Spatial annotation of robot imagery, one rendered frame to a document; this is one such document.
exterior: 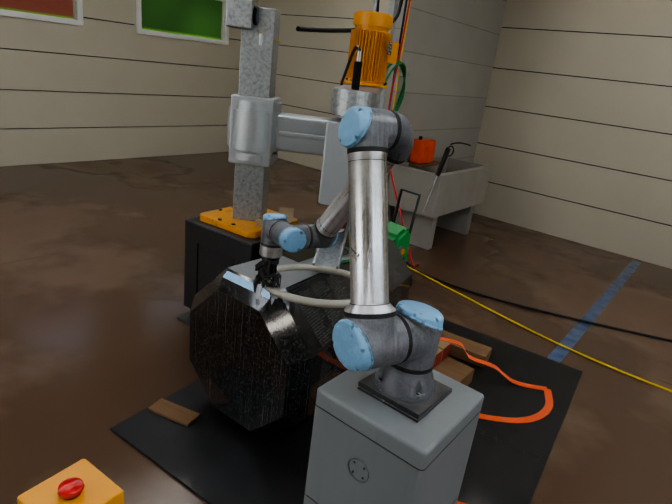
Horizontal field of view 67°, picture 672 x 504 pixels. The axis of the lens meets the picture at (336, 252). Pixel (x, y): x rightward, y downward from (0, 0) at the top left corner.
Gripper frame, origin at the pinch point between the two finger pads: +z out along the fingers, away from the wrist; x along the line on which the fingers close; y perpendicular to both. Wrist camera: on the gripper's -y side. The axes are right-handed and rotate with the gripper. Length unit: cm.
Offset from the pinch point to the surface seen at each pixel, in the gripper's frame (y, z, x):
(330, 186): -50, -39, 45
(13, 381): -101, 88, -103
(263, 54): -127, -99, 26
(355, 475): 72, 27, 11
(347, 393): 62, 4, 10
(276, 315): -13.5, 13.5, 10.8
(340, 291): -32, 11, 50
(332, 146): -49, -59, 43
